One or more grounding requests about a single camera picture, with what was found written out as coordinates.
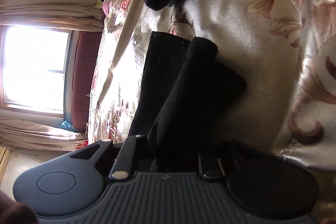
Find blue plastic bag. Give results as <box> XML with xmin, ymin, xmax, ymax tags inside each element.
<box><xmin>60</xmin><ymin>121</ymin><xmax>78</xmax><ymax>132</ymax></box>

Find maroon upholstered bench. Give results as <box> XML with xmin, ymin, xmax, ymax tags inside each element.
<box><xmin>71</xmin><ymin>31</ymin><xmax>102</xmax><ymax>132</ymax></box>

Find window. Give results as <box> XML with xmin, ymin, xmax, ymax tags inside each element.
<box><xmin>1</xmin><ymin>25</ymin><xmax>73</xmax><ymax>117</ymax></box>

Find right hand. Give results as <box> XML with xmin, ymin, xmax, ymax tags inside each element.
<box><xmin>1</xmin><ymin>192</ymin><xmax>38</xmax><ymax>224</ymax></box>

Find left beige curtain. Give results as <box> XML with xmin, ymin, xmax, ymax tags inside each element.
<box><xmin>1</xmin><ymin>117</ymin><xmax>87</xmax><ymax>151</ymax></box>

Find beige curtain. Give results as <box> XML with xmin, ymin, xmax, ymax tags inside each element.
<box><xmin>1</xmin><ymin>2</ymin><xmax>105</xmax><ymax>32</ymax></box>
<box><xmin>1</xmin><ymin>117</ymin><xmax>87</xmax><ymax>151</ymax></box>

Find red gift bag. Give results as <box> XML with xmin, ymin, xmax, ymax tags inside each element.
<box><xmin>76</xmin><ymin>140</ymin><xmax>88</xmax><ymax>150</ymax></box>

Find floral satin bedspread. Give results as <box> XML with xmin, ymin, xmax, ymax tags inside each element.
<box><xmin>87</xmin><ymin>0</ymin><xmax>335</xmax><ymax>171</ymax></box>

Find black pants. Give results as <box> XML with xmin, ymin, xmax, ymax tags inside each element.
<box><xmin>129</xmin><ymin>32</ymin><xmax>246</xmax><ymax>173</ymax></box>

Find right beige curtain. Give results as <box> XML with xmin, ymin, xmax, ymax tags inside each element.
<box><xmin>1</xmin><ymin>2</ymin><xmax>105</xmax><ymax>32</ymax></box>

